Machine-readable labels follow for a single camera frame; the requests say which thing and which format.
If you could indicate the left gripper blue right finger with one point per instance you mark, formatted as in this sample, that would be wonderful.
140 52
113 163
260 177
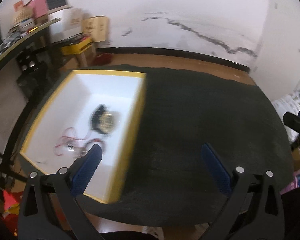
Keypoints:
253 209

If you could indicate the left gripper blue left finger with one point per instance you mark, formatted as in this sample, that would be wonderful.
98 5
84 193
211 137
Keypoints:
37 217

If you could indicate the gold black wrist watch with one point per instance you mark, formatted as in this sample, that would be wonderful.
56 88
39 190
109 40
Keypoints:
103 120

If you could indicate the yellow white cardboard box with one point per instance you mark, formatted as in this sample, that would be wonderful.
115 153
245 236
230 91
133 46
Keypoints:
60 132

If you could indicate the white patterned bedding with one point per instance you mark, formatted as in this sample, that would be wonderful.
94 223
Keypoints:
288 103

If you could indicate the black patterned table cloth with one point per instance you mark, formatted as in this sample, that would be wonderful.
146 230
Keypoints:
167 182

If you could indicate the black speaker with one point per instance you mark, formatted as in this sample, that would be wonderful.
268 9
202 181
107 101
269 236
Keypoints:
27 62

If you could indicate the red cloth on floor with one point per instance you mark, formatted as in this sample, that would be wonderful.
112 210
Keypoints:
102 59

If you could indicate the dark wooden desk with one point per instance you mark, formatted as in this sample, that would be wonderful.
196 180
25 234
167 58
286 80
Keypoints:
22 43

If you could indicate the yellow black storage box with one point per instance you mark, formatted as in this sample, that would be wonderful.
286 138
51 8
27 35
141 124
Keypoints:
77 48

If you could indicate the white paper shopping bag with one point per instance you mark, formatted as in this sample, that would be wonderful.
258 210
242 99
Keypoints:
69 24

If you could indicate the brown paper shopping bag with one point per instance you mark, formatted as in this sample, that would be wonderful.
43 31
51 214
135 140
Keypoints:
97 28

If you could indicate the pink box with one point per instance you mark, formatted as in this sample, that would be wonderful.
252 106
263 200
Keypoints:
39 8

